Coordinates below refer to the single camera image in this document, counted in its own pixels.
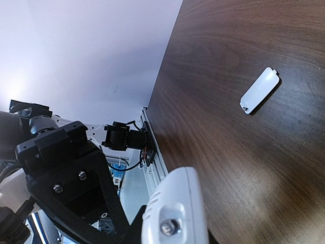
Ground white remote control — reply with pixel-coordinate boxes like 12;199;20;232
141;167;209;244

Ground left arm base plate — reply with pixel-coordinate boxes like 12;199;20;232
141;121;157;167

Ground aluminium front rail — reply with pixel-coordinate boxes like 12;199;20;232
140;107;168;196

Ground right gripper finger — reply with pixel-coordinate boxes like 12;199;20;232
119;205;147;244

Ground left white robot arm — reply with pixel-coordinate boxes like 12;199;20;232
1;100;148;243

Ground white battery cover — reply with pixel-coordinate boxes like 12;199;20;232
239;67;280;114

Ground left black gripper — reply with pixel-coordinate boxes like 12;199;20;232
15;121;129;243

